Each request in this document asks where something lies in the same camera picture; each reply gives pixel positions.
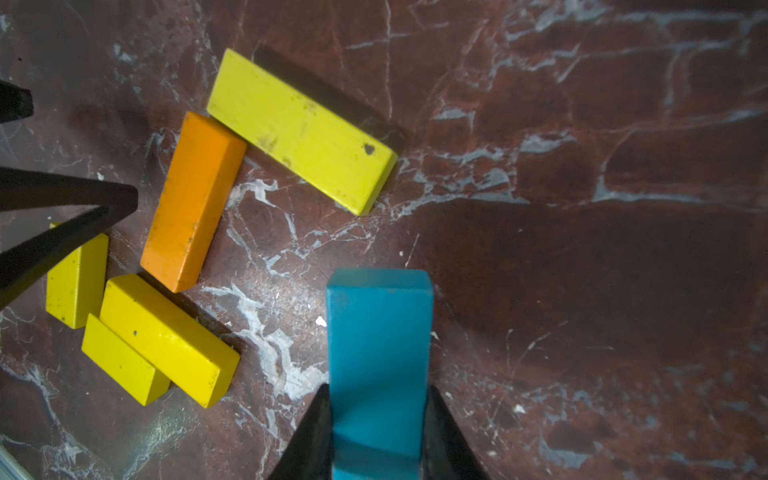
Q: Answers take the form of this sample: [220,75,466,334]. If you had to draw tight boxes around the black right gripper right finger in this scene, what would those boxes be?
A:
[422,385,489,480]

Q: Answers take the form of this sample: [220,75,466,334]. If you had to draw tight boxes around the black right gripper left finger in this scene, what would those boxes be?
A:
[268,383,333,480]

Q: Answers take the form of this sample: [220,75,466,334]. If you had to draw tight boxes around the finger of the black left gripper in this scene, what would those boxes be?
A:
[1,167,138,307]
[0,80,34,123]

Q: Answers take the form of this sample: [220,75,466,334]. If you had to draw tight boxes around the long yellow wooden block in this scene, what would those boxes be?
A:
[100,274,240,408]

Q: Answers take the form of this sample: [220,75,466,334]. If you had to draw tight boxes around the teal wooden block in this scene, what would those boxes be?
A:
[326,269,434,479]

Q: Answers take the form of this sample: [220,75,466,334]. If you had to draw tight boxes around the short yellow wooden block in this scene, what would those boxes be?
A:
[82,314,170,406]

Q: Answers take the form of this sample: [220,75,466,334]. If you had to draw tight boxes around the orange wooden block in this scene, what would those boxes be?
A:
[140,112,247,293]

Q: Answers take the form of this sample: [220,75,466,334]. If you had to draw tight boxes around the large yellow-green wooden block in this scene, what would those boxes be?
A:
[207,48,398,216]

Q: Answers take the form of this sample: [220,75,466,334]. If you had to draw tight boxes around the small yellow wooden block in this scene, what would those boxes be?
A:
[45,234,109,330]

